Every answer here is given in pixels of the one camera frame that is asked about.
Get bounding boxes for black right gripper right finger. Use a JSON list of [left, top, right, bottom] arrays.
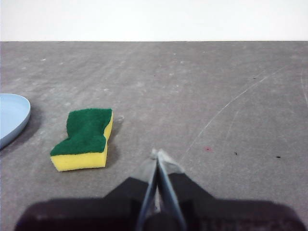
[[156, 148, 308, 231]]

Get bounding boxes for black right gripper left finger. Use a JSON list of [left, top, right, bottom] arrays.
[[14, 148, 161, 231]]

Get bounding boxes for green and yellow sponge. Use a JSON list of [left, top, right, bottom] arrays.
[[50, 108, 114, 172]]

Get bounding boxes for light blue round plate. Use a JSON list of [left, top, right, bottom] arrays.
[[0, 93, 31, 150]]

